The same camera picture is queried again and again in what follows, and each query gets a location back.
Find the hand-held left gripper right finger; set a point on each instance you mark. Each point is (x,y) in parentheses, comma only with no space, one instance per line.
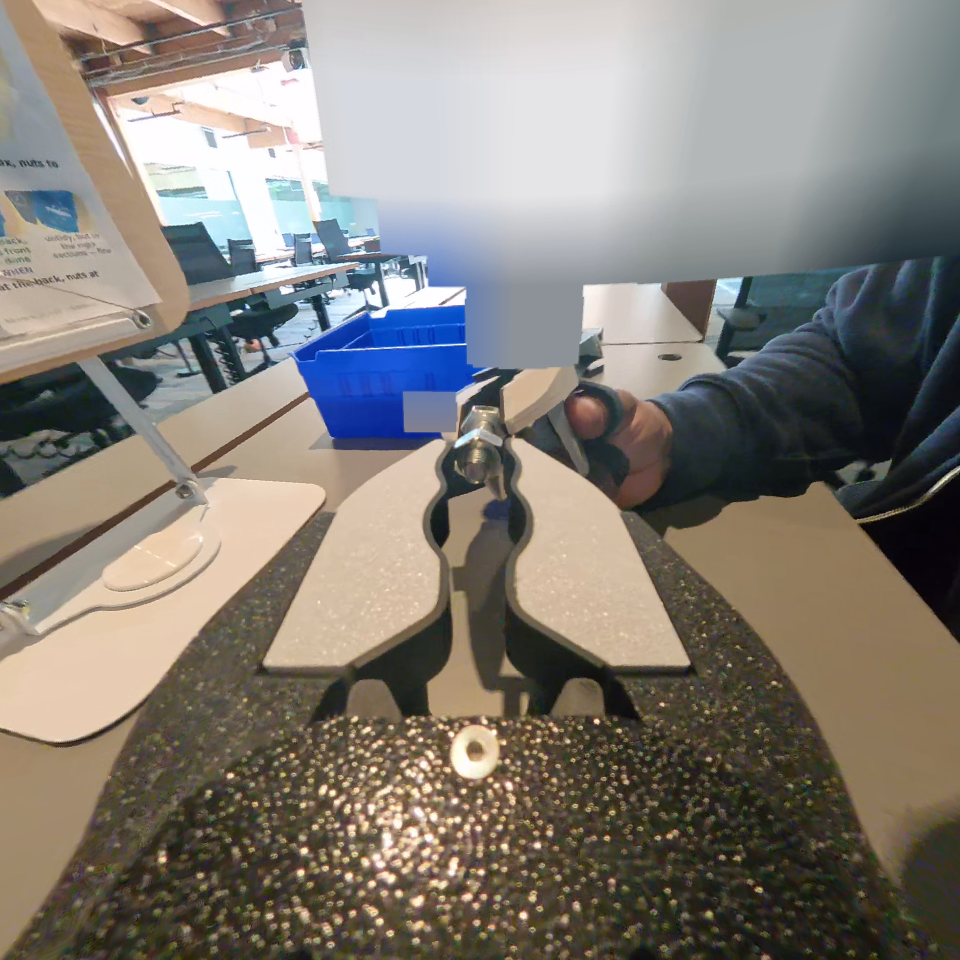
(592,577)

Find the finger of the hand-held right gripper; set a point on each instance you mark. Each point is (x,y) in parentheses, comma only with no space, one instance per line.
(536,397)
(472,390)

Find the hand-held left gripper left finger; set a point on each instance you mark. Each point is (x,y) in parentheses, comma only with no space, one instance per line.
(367,577)

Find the metal hex bolt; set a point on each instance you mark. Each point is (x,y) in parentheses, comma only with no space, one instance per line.
(480,457)

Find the person's right forearm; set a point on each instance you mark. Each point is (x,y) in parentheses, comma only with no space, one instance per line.
(787,390)

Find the person's right hand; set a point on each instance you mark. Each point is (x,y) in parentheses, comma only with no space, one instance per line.
(637,450)

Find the large blue plastic bin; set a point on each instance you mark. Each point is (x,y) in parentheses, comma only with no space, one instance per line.
(375,367)

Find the black office chair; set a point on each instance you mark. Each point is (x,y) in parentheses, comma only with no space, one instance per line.
(199,251)
(330,236)

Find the white stand base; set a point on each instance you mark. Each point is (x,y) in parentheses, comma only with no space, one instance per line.
(150,585)

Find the long grey office desk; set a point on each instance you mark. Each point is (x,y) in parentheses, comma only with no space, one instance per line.
(270,281)

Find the metal stand pole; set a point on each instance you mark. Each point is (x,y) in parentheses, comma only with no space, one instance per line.
(142,427)

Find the ceiling mounted device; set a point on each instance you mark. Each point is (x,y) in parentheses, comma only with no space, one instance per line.
(295,58)

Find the wooden sign board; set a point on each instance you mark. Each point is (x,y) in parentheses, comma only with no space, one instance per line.
(112,225)

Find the printed instruction sheet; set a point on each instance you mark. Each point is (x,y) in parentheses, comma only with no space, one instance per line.
(52,225)

